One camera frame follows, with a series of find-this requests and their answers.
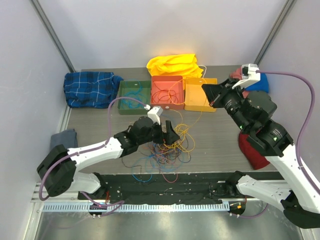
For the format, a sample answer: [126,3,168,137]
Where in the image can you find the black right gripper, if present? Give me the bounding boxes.
[202,77,252,133]

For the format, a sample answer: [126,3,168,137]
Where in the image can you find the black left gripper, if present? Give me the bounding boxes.
[138,119,180,146]

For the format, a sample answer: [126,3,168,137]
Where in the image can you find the yellow wire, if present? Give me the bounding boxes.
[159,77,218,156]

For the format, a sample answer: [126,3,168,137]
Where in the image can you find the light blue wire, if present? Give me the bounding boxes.
[129,144,192,185]

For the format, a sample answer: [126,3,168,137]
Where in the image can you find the red wire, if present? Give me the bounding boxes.
[152,81,180,104]

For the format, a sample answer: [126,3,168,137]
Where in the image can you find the light blue wires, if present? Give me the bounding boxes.
[121,79,148,110]

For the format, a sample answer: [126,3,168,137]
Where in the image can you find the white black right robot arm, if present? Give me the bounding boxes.
[201,78,320,229]

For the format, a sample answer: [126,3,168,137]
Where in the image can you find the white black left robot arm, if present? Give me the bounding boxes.
[37,116,180,201]

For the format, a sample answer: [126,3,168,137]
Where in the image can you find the yellow plastic bin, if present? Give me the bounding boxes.
[184,78,218,113]

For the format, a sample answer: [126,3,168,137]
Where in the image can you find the pink cloth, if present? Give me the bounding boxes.
[229,67,249,98]

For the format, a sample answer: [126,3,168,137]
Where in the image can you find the yellow cloth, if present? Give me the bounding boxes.
[146,53,204,79]

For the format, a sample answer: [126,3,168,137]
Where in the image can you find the red plastic bin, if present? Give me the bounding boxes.
[150,75,185,110]

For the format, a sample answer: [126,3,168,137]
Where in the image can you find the blue towel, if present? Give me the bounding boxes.
[245,73,269,93]

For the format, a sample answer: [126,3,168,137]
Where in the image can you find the green plastic bin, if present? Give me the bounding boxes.
[117,80,151,115]

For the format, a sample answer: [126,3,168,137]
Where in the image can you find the dark red cloth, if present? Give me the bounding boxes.
[238,132,270,170]

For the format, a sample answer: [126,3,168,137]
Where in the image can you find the blue plaid cloth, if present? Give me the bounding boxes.
[63,71,124,109]

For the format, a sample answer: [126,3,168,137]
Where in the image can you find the grey cloth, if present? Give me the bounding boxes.
[49,129,78,150]

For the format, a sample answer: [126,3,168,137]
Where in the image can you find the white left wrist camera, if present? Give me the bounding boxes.
[144,104,163,125]

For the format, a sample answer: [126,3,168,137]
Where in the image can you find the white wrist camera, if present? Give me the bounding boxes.
[144,104,163,125]
[232,63,261,89]

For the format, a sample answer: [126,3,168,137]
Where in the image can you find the orange wire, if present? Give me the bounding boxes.
[142,139,183,158]

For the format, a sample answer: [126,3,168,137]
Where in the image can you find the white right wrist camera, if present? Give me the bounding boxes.
[232,63,261,89]

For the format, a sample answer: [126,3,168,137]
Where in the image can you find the black wire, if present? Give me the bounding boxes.
[121,152,143,176]

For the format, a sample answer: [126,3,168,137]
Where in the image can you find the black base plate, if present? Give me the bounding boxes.
[89,173,244,205]

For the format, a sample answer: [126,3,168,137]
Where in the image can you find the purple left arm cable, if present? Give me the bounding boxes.
[38,96,151,230]

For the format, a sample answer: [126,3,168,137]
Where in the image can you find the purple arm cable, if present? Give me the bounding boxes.
[38,96,151,230]
[237,71,320,218]

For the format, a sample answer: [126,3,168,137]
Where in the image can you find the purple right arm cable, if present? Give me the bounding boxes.
[237,71,320,218]

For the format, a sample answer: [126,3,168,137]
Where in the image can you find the grey right corner rail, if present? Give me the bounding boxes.
[254,0,297,65]

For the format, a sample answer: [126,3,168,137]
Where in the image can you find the grey corner rail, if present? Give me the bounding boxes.
[29,0,76,73]
[254,0,297,65]

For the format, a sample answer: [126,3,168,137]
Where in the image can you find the white slotted cable duct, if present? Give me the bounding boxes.
[42,201,230,213]

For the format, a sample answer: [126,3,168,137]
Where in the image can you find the grey left corner rail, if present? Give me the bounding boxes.
[29,0,76,73]

